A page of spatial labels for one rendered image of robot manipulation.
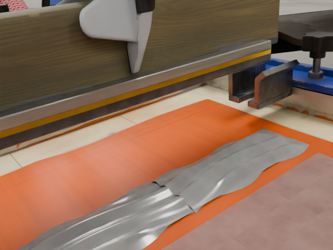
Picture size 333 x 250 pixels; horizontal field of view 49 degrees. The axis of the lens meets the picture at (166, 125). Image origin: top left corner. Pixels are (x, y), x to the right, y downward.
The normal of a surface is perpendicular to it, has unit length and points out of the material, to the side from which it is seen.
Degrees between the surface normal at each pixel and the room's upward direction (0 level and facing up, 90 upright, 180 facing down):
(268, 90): 90
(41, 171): 0
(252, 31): 90
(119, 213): 33
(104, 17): 85
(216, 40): 90
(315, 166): 0
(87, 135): 0
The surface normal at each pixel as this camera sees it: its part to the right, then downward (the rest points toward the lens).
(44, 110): 0.61, 0.29
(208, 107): -0.08, -0.91
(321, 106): -0.79, 0.31
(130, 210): 0.16, -0.61
